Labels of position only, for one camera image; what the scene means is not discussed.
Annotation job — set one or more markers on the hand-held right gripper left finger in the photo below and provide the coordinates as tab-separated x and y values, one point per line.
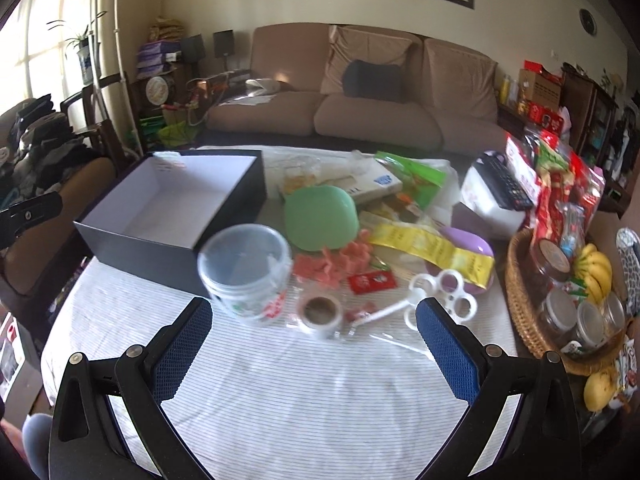
182	347

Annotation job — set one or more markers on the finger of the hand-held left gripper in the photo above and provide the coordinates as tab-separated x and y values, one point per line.
27	215

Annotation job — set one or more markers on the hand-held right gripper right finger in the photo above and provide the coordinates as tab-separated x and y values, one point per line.
447	350

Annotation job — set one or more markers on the clear plastic jar with lid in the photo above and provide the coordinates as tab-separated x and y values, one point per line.
245	270

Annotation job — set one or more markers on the yellow packet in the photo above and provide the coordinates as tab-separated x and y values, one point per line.
430	247

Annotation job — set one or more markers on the black box with white inside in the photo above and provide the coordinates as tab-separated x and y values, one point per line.
150	200

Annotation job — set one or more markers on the desktop with striped white cloth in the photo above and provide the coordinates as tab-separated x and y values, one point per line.
300	410

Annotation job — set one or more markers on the brown armchair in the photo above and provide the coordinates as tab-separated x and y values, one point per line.
50	260

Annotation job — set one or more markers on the pile of dark clothes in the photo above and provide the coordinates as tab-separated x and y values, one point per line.
45	145

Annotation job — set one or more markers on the wicker basket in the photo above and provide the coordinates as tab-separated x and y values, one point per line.
520	305

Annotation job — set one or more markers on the small red candy wrapper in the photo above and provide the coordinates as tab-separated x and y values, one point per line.
356	316

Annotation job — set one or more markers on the red candy packet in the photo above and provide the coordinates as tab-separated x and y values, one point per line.
372	281

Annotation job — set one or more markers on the dark wooden chair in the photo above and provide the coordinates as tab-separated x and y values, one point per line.
107	135

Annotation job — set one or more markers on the glass jar with metal lid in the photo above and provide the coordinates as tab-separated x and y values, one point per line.
615	312
592	322
560	312

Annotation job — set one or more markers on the pink flower-shaped mould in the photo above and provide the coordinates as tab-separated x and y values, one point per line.
332	257
365	255
315	282
306	266

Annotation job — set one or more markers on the white tape roll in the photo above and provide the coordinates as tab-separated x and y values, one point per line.
312	330

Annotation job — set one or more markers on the dark-lidded jar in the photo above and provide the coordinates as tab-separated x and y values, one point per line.
550	260

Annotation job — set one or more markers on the white tissue pack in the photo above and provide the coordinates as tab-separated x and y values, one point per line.
480	205

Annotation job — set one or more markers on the brown orange snack packet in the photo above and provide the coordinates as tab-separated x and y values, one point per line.
395	207

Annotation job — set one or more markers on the white plastic bag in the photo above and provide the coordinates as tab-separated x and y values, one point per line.
445	195

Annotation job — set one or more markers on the single yellow banana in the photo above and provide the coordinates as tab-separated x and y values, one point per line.
600	390

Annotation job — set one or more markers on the potted plant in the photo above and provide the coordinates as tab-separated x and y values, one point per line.
86	65

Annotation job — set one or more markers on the bunch of yellow bananas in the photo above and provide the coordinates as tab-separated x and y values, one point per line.
595	270

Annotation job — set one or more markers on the green bag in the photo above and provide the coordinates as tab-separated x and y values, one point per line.
175	132

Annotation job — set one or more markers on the pile of red snack bags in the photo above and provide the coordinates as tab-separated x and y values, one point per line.
550	210

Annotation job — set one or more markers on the person's leg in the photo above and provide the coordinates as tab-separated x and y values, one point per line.
35	440

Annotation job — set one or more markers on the clear glass bottle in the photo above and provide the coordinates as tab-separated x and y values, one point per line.
570	225

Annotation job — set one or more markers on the black remote control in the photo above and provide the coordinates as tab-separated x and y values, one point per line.
505	182

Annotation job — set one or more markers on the green packet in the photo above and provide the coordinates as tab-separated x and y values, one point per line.
415	175

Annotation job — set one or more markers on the white box with blue print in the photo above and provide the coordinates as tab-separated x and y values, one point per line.
372	185

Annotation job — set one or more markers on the green plastic plate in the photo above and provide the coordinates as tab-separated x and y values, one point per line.
320	215

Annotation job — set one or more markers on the patterned cloth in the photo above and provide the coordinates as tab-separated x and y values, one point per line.
627	270

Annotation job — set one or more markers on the white coat stand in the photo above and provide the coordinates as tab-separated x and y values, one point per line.
118	35

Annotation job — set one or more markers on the stack of purple boxes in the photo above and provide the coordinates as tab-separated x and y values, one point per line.
157	60

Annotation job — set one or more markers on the clear plastic packet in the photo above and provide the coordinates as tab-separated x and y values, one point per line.
295	177

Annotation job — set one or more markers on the black speaker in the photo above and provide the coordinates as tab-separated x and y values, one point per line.
223	43
192	47

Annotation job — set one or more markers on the beige sofa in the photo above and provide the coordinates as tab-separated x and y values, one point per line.
375	115

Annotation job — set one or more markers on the cardboard box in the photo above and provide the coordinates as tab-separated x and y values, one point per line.
540	90

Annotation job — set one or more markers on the wooden cabinet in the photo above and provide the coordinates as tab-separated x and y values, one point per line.
590	110

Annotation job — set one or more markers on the dark cushion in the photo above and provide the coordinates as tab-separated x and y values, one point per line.
372	80

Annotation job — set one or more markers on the round wall vent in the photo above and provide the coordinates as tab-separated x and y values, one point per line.
588	21

